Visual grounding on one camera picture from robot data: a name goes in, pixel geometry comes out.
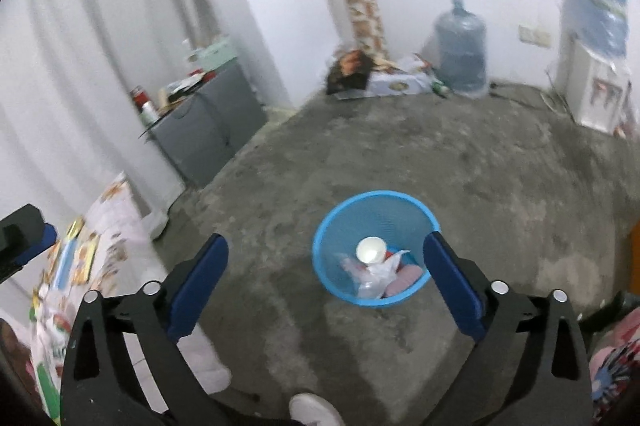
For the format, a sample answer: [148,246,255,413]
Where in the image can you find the green white box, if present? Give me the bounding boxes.
[197,37,238,74]

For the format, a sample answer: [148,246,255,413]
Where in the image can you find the white curtain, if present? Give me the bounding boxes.
[0,0,296,227]

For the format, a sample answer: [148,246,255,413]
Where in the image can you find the wall socket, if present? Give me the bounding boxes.
[518,25,551,47]

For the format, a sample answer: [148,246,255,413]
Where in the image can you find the white water dispenser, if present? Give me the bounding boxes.
[555,31,633,132]

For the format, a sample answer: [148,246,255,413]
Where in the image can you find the floral tablecloth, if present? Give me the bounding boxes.
[27,171,233,422]

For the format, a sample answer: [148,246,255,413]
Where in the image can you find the patterned tall box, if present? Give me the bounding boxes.
[329,0,390,57]

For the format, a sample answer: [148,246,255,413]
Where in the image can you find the white paper cup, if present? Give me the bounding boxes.
[356,236,388,266]

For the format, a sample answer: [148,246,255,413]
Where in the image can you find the white shoe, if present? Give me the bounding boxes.
[289,393,346,426]

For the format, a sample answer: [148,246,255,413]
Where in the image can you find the yellow orange packet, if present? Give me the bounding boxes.
[75,231,101,287]

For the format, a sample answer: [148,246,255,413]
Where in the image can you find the clear plastic bag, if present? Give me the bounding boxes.
[337,251,406,299]

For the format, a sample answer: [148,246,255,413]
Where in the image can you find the blue mesh wastebasket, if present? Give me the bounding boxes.
[312,190,442,308]

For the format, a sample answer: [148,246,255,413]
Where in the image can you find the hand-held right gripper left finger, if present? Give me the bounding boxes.
[59,233,231,426]

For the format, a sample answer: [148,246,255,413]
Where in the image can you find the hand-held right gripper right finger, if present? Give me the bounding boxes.
[422,231,593,426]

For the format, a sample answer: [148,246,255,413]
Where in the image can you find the orange box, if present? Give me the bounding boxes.
[629,221,640,282]

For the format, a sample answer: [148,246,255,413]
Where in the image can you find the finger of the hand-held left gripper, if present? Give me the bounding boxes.
[0,205,58,283]

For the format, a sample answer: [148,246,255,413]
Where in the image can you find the blue water jug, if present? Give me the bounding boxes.
[434,0,488,97]

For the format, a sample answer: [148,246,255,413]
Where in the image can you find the grey cabinet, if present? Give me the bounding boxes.
[147,65,268,188]

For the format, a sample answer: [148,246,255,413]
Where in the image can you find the printed cardboard box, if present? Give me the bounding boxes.
[367,55,433,97]

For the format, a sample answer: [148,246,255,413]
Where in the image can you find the light blue snack packet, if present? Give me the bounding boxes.
[47,236,83,292]

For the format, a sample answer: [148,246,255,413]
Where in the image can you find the dark snack bag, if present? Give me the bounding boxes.
[326,50,375,96]

